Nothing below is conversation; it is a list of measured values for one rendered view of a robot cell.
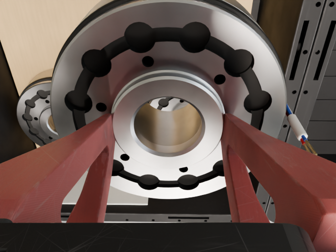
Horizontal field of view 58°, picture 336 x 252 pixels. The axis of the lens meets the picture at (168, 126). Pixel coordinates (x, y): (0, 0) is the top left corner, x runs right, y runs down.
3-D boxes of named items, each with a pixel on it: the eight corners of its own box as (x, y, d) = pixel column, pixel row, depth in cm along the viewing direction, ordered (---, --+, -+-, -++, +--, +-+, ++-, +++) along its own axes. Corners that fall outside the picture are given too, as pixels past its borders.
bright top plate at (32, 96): (115, 149, 37) (115, 152, 37) (37, 155, 38) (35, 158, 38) (95, 75, 31) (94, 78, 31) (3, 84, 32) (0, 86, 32)
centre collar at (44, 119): (89, 136, 36) (87, 140, 35) (48, 140, 36) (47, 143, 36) (77, 101, 33) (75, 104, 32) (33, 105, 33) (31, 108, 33)
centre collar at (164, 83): (219, 162, 15) (220, 171, 14) (117, 161, 15) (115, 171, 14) (230, 68, 12) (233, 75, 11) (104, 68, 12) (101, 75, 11)
